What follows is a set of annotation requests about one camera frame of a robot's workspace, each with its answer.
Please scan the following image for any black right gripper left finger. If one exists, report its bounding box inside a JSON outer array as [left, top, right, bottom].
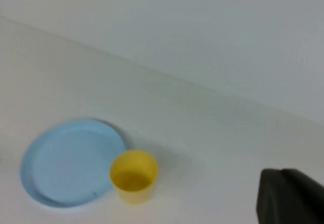
[[256, 168, 324, 224]]

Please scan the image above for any light blue round plate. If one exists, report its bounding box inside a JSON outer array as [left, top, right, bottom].
[[20, 118, 127, 208]]

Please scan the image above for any yellow plastic cup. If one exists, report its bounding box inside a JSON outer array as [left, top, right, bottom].
[[109, 150, 159, 205]]

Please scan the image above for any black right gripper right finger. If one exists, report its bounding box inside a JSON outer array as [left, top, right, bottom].
[[280, 168, 324, 214]]

